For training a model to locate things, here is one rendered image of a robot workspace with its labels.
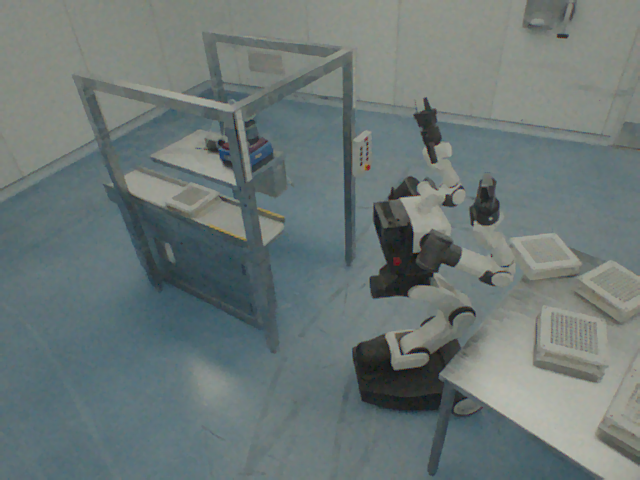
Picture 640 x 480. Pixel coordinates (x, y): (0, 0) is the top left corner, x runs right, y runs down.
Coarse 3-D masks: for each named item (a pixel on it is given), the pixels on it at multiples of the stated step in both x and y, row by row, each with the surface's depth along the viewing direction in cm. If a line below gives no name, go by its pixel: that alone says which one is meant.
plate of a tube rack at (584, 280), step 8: (608, 264) 210; (616, 264) 210; (592, 272) 207; (600, 272) 206; (608, 272) 206; (632, 272) 205; (576, 280) 205; (584, 280) 203; (608, 280) 202; (616, 280) 202; (624, 280) 202; (632, 280) 201; (592, 288) 199; (600, 288) 198; (600, 296) 196; (608, 296) 195; (616, 304) 191; (624, 304) 191; (632, 304) 190; (624, 312) 188
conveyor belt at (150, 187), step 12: (132, 180) 312; (144, 180) 311; (156, 180) 310; (132, 192) 299; (144, 192) 298; (156, 192) 298; (168, 192) 297; (216, 204) 283; (228, 204) 282; (204, 216) 273; (216, 216) 273; (228, 216) 272; (240, 216) 271; (264, 216) 270; (228, 228) 262; (240, 228) 262; (264, 228) 261; (276, 228) 261; (264, 240) 253
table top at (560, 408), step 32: (576, 256) 226; (512, 288) 211; (544, 288) 210; (512, 320) 196; (608, 320) 193; (480, 352) 183; (512, 352) 183; (448, 384) 176; (480, 384) 172; (512, 384) 171; (544, 384) 171; (576, 384) 170; (608, 384) 169; (512, 416) 161; (544, 416) 160; (576, 416) 160; (576, 448) 151; (608, 448) 150
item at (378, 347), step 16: (384, 336) 276; (352, 352) 273; (368, 352) 245; (384, 352) 246; (400, 352) 266; (448, 352) 262; (368, 368) 249; (384, 368) 255; (416, 368) 257; (432, 368) 256; (368, 384) 250; (384, 384) 250; (400, 384) 249; (416, 384) 249; (432, 384) 248; (368, 400) 252; (384, 400) 249; (400, 400) 246; (416, 400) 246; (432, 400) 248
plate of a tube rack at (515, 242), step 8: (512, 240) 227; (520, 240) 227; (560, 240) 226; (520, 248) 222; (528, 248) 222; (568, 248) 221; (520, 256) 220; (528, 256) 217; (528, 264) 213; (536, 264) 213; (544, 264) 212; (552, 264) 212; (560, 264) 212; (568, 264) 212; (576, 264) 212
